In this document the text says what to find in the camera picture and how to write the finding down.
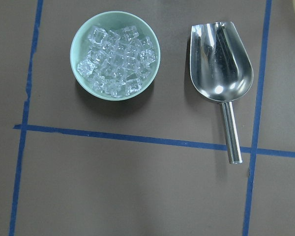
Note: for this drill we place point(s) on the green bowl of ice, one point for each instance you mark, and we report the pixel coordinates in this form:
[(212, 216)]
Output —
[(115, 55)]

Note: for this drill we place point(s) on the steel ice scoop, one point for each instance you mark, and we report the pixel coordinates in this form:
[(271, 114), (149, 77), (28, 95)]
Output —
[(221, 71)]

